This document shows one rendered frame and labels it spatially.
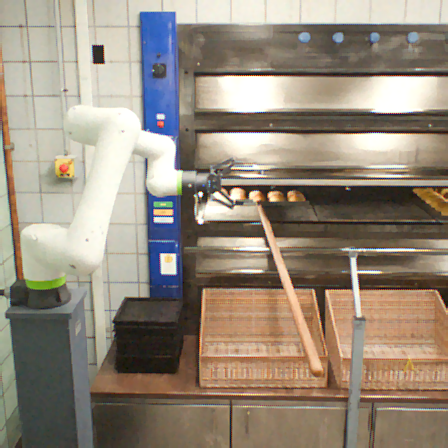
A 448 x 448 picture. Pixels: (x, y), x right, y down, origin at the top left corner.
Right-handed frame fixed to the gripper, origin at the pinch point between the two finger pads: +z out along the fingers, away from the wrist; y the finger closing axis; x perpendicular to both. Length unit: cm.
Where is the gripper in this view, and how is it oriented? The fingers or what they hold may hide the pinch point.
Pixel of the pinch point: (250, 183)
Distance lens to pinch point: 228.7
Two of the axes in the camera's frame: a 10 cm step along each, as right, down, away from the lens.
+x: -0.4, 2.6, -9.6
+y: 0.0, 9.6, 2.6
